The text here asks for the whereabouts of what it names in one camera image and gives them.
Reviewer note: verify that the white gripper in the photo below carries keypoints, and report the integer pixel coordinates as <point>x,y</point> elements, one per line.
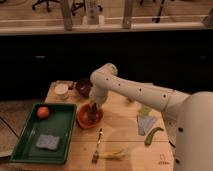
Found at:
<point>98,96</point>

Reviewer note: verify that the dark grape bunch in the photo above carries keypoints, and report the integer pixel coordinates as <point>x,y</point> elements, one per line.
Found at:
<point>92,117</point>

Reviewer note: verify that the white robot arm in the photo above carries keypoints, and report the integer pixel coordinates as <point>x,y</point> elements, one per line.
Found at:
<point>193,112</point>

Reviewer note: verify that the red bowl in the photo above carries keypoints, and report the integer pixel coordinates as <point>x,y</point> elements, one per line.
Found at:
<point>82,117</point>

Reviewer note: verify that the dark brown bowl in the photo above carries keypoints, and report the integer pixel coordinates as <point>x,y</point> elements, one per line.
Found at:
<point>83,87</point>

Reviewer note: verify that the green plastic tray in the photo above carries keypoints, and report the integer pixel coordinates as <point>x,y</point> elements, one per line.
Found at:
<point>59,123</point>

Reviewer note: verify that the white cup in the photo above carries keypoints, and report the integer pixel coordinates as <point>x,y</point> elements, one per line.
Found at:
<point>61,90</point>

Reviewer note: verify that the metal fork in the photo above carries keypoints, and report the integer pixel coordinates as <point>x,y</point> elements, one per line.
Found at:
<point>96,153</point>

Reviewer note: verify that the light green small object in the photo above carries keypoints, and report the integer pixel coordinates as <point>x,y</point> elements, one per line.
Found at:
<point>144,110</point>

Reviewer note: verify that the orange fruit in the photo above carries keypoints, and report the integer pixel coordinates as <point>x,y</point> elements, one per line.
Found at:
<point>43,112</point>

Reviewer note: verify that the light blue cloth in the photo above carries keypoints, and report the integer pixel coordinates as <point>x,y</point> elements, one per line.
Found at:
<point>145,123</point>

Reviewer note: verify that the blue sponge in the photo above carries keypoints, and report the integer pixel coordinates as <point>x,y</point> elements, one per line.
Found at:
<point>49,142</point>

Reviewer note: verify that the green pepper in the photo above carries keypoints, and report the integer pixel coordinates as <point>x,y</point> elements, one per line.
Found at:
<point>150,136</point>

